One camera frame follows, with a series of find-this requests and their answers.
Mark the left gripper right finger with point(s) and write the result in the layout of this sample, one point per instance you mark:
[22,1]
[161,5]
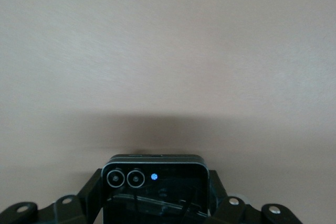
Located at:
[231,213]

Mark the black flip phone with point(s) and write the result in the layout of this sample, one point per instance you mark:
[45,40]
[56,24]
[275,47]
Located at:
[157,203]

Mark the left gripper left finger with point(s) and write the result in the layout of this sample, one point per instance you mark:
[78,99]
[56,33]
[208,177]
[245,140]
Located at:
[78,208]

